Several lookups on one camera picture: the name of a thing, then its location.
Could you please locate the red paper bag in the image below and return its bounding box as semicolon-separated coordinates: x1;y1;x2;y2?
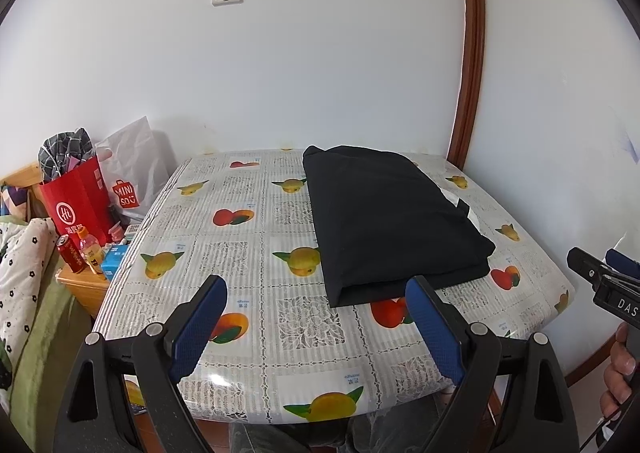
39;156;113;246

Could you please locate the fruit print tablecloth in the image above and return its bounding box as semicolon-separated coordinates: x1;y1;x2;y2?
92;148;576;426

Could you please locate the patchwork pillow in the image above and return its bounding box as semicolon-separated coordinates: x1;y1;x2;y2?
0;183;31;221

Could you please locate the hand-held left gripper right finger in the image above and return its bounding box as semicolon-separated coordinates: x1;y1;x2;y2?
405;275;576;453

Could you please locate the blue box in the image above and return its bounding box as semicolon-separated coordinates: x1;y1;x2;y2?
100;244;131;282

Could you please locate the wooden headboard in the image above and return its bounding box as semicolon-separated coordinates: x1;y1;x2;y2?
0;162;46;224

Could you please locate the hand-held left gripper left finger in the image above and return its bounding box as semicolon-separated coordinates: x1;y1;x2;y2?
52;275;228;453

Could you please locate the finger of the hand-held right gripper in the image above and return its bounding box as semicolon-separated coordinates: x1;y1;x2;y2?
566;247;617;291
605;248;640;280

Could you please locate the black white blue jacket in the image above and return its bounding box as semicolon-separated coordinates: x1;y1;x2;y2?
302;145;496;308

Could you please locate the orange drink bottle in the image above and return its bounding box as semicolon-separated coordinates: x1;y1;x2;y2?
77;227;105;275

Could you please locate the wooden door frame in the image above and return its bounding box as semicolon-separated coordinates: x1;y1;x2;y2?
446;0;487;169

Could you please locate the green bed sheet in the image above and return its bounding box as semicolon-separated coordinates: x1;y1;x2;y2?
10;263;96;434

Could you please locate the black cable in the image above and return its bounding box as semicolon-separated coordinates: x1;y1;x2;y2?
579;425;617;453

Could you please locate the person's right hand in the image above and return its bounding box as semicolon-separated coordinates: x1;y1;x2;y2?
601;322;640;421

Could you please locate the wooden baseboard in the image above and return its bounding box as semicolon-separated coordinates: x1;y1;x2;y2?
565;343;616;385

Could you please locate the white plastic shopping bag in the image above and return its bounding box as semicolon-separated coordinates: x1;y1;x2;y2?
95;116;171;224

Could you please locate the grey plaid cloth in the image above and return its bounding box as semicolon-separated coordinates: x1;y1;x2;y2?
39;128;96;183

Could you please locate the red drink can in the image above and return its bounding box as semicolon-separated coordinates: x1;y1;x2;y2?
56;233;85;274

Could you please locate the wooden nightstand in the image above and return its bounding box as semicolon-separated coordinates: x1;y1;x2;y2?
55;265;112;319

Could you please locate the white flower print quilt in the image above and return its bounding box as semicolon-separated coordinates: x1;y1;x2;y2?
0;218;61;384

